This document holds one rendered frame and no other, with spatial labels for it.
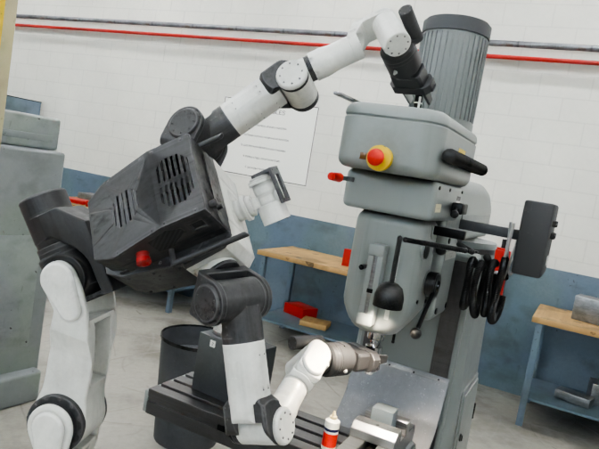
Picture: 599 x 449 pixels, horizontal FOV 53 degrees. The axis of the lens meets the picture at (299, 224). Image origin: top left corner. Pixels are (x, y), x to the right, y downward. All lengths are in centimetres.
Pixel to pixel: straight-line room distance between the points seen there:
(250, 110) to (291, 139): 505
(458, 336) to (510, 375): 397
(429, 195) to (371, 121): 23
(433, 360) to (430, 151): 85
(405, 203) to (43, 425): 100
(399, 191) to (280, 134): 513
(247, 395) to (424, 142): 68
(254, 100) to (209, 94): 569
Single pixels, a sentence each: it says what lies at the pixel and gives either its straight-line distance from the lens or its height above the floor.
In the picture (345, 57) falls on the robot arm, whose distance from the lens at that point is 149.
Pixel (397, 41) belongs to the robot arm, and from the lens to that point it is 148.
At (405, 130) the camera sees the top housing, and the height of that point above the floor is 183.
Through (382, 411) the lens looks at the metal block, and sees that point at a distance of 170.
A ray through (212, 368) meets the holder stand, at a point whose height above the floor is 105.
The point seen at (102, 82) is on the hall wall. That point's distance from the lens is 824.
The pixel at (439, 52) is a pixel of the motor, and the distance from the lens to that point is 183.
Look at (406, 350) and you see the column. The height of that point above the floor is 117.
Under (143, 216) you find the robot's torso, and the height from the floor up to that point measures 156.
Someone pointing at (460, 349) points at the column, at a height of 122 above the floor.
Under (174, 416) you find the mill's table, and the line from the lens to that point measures 194.
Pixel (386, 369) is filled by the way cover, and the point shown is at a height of 109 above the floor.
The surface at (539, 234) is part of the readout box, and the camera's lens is 177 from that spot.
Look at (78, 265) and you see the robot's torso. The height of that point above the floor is 140.
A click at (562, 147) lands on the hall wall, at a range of 580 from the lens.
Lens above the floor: 171
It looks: 5 degrees down
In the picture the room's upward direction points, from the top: 10 degrees clockwise
